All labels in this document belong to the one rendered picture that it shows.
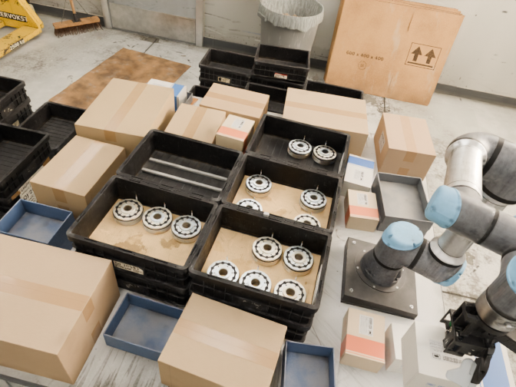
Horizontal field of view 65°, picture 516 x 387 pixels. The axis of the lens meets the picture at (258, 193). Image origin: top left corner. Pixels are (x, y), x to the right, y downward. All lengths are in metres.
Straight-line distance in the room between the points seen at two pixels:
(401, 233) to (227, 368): 0.69
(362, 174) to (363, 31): 2.36
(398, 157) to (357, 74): 2.20
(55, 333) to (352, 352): 0.84
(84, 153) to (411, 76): 3.17
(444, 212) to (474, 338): 0.25
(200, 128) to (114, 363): 1.01
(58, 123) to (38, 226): 1.27
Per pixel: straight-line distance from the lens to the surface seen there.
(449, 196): 0.83
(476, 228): 0.84
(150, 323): 1.41
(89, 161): 1.72
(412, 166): 2.05
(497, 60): 4.55
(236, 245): 1.42
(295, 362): 1.37
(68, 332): 1.22
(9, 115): 2.77
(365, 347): 1.37
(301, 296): 1.30
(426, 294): 1.67
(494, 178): 1.20
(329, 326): 1.46
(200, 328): 1.22
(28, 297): 1.31
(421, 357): 0.98
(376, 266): 1.50
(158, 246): 1.42
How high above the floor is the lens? 1.95
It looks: 44 degrees down
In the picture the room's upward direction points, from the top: 8 degrees clockwise
